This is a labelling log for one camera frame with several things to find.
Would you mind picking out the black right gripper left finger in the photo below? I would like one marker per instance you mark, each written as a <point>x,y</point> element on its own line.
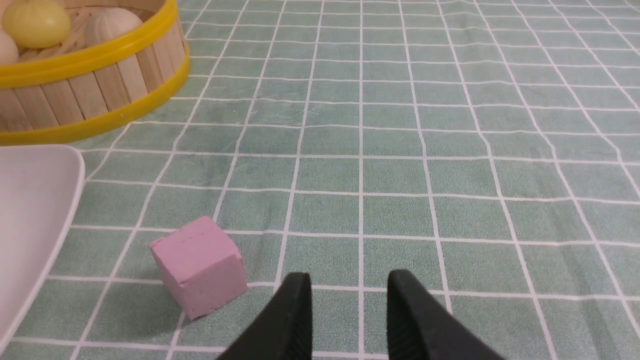
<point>283,330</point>

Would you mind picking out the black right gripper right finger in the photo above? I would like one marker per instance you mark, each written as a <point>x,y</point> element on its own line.
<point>420,328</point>

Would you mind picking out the pale beige steamed bun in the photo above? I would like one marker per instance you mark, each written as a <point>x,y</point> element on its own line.
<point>9,52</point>

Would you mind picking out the yellow steamed bun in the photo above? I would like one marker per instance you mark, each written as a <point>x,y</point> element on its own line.
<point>36,24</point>

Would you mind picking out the white square plate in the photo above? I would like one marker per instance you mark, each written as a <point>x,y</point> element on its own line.
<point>40,188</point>

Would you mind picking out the pink cube block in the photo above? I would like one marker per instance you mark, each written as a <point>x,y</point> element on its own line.
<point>201,266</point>

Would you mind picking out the green checkered tablecloth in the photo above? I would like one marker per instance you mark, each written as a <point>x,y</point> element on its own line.
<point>491,147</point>

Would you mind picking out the yellow bamboo steamer basket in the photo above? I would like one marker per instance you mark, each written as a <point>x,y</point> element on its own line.
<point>72,91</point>

